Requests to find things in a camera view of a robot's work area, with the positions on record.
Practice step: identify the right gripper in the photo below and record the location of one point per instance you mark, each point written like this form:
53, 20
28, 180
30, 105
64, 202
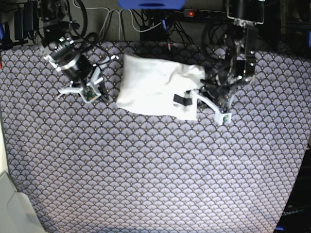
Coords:
92, 79

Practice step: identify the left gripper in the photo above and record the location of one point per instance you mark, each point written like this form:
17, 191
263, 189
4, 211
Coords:
219, 98

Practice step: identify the white printed T-shirt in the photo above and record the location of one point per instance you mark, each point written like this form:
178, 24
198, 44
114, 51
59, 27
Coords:
157, 87

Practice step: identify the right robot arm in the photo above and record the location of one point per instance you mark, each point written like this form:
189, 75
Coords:
64, 48

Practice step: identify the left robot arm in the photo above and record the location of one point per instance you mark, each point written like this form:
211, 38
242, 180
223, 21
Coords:
229, 43

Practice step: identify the black power strip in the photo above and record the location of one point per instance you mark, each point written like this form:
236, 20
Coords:
203, 13

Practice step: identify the blue box at top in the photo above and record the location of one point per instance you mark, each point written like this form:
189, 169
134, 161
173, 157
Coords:
151, 4

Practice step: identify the purple fan-patterned tablecloth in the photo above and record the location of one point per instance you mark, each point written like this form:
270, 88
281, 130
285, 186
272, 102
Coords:
95, 168

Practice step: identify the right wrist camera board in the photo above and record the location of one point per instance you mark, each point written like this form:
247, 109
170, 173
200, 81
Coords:
89, 95

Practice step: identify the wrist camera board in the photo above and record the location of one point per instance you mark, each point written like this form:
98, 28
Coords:
222, 118
89, 95

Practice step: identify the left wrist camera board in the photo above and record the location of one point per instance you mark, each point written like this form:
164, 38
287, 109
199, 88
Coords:
222, 118

